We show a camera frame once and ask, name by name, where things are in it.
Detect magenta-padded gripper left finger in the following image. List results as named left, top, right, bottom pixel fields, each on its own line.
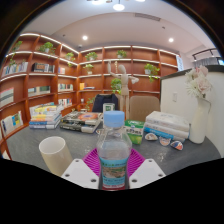
left=60, top=148, right=101, bottom=190

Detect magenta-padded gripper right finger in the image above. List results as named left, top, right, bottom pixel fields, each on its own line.
left=127, top=148, right=167, bottom=190

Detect clear blue-capped water bottle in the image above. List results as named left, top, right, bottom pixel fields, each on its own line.
left=96, top=110, right=133, bottom=192

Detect green tissue box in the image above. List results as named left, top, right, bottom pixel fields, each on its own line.
left=123, top=119, right=145, bottom=145

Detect stack of dark books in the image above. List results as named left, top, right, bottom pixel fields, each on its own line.
left=59, top=110, right=104, bottom=134

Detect beige upholstered chair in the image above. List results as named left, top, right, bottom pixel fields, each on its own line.
left=128, top=95, right=161, bottom=123

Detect stack of colourful books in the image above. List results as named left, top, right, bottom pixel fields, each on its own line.
left=28, top=102, right=65, bottom=130

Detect small green-white carton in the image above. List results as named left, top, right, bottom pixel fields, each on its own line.
left=102, top=102, right=116, bottom=118

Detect white ceramic pitcher vase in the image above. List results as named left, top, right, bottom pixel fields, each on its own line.
left=188, top=96, right=213, bottom=145

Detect dark blue chair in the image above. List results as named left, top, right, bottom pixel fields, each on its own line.
left=91, top=93, right=120, bottom=113

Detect wooden artist mannequin figure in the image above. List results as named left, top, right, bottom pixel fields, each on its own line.
left=107, top=60, right=140, bottom=116

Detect ceiling air vent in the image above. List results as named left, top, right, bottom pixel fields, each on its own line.
left=134, top=12, right=162, bottom=22

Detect round-bulb ceiling chandelier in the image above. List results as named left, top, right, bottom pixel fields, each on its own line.
left=87, top=0, right=146, bottom=12

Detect wooden wall shelf unit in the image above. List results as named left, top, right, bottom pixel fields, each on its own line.
left=0, top=32, right=179, bottom=161

